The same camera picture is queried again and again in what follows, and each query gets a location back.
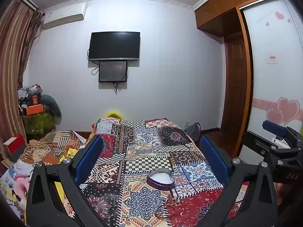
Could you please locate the small black wall panel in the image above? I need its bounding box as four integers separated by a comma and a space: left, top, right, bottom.
99, 61, 128, 83

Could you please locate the brown wooden door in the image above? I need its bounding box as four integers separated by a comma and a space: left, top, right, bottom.
221, 34, 249, 133

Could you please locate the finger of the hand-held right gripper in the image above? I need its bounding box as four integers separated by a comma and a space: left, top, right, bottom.
262, 120, 291, 136

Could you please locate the striped crumpled quilt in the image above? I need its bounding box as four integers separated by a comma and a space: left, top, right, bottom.
19, 130, 87, 166

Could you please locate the patchwork patterned blanket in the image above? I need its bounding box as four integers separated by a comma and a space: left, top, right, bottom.
80, 117, 249, 227

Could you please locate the white paper label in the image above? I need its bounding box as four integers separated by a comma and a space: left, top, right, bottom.
266, 51, 279, 64

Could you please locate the cartoon print bag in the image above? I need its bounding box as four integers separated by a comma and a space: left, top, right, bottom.
0, 168, 29, 219

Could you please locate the yellow round object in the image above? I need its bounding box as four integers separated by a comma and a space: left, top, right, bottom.
105, 111, 125, 119

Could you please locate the black wall television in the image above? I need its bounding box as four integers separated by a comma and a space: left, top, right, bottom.
88, 31, 141, 61

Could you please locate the striped brown curtain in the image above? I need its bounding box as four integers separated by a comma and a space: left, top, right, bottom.
0, 0, 45, 161

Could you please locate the white heart-sticker wardrobe door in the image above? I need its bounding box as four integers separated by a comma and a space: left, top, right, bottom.
239, 0, 303, 135

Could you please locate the white crumpled cloth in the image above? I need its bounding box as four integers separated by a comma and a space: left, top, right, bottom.
12, 158, 36, 178

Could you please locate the yellow garment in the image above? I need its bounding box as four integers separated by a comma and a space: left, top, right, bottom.
56, 148, 78, 164

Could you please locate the heart-shaped purple tin box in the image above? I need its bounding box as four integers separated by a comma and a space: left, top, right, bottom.
146, 169, 175, 191

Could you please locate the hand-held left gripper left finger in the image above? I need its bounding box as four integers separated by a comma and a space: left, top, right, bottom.
26, 135, 112, 227

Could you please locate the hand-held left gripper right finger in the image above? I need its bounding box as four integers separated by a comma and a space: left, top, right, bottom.
194, 136, 279, 227

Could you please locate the wooden overhead cabinet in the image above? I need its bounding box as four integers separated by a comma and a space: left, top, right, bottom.
194, 0, 283, 38

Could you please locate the red flat box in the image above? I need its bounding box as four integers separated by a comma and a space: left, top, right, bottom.
3, 134, 26, 157

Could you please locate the white air conditioner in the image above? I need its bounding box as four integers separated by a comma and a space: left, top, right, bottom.
43, 3, 87, 30

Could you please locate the orange cardboard box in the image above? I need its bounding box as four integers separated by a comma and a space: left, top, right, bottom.
26, 104, 45, 116

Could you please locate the dark backpack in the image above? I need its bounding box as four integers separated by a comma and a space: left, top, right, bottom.
185, 122, 202, 140

